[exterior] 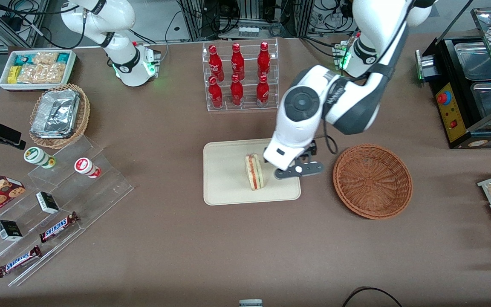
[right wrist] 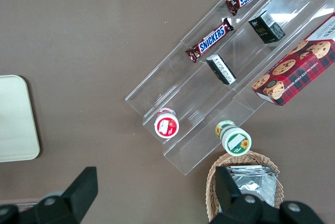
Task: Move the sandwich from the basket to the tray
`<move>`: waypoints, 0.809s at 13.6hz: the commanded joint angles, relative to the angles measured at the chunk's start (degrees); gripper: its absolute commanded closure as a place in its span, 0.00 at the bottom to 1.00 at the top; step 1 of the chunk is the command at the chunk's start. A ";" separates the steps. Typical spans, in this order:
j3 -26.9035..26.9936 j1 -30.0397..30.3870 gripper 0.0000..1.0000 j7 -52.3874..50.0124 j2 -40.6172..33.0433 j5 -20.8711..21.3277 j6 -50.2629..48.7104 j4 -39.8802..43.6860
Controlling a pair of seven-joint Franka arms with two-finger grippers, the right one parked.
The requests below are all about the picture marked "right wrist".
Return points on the cream plastic tray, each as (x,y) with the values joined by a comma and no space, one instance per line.
(15,119)

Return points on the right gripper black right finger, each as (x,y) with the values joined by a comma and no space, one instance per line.
(230,197)

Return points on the small black carton box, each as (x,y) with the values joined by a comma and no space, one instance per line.
(221,69)
(264,29)

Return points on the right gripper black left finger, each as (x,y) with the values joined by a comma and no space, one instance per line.
(76,192)

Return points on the clear acrylic stepped shelf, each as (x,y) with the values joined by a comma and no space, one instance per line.
(188,90)

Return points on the red strawberry yogurt cup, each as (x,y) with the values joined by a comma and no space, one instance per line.
(166,127)

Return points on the green sunflower yogurt cup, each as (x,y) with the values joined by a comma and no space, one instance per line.
(235,141)

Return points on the red tartan cookie box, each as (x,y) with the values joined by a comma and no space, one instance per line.
(295,74)

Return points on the light tan wicker basket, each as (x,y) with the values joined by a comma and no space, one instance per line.
(251,157)

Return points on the silver foil packet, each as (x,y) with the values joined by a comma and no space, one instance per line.
(257,184)

